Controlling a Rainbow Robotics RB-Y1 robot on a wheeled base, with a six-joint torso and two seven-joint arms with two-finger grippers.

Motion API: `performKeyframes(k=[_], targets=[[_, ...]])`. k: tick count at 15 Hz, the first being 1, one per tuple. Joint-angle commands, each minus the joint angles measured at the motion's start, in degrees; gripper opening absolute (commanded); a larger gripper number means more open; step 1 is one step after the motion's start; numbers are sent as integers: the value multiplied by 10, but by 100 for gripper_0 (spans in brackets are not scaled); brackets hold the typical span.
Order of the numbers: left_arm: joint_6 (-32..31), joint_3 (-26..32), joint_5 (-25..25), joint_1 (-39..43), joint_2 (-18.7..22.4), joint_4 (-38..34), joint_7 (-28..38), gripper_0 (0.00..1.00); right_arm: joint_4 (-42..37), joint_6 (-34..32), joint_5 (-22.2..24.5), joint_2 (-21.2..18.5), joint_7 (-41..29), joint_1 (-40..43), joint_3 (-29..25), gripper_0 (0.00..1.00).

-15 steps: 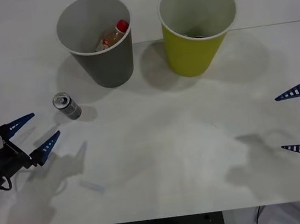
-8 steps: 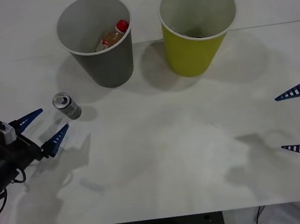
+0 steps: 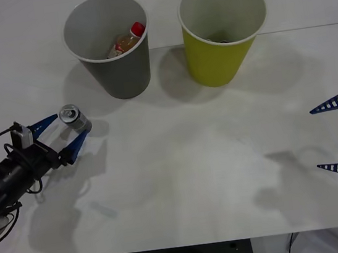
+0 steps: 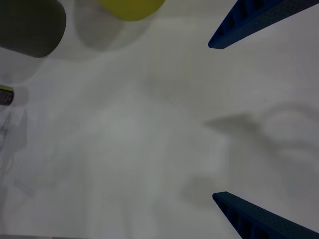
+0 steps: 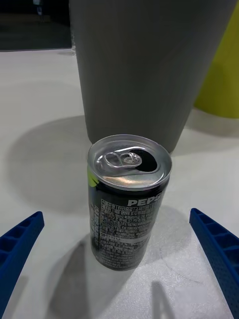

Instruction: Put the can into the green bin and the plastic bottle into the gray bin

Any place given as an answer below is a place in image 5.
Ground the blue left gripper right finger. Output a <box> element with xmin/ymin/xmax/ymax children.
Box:
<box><xmin>189</xmin><ymin>207</ymin><xmax>239</xmax><ymax>319</ymax></box>

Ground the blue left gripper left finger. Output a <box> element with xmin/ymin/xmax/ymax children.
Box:
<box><xmin>0</xmin><ymin>211</ymin><xmax>45</xmax><ymax>311</ymax></box>

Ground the black drink can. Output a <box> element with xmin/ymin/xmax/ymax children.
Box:
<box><xmin>87</xmin><ymin>134</ymin><xmax>173</xmax><ymax>271</ymax></box>

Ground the yellow-green plastic waste bin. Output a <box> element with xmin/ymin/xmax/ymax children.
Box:
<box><xmin>194</xmin><ymin>2</ymin><xmax>239</xmax><ymax>121</ymax></box>

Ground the grey plastic waste bin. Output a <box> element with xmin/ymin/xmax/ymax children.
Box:
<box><xmin>68</xmin><ymin>0</ymin><xmax>239</xmax><ymax>154</ymax></box>

